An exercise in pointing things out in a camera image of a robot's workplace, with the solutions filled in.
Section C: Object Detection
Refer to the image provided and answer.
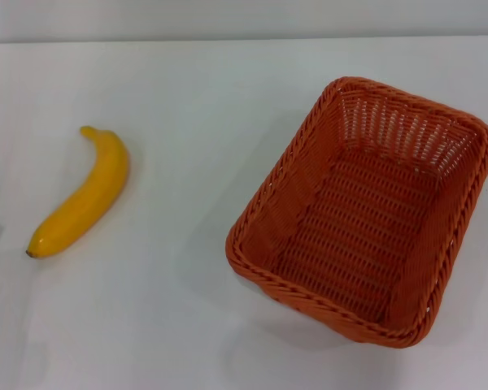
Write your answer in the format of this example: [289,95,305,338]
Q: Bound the orange woven rectangular basket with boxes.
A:
[224,76,488,350]

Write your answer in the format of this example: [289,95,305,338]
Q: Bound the yellow banana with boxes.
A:
[25,125,130,259]

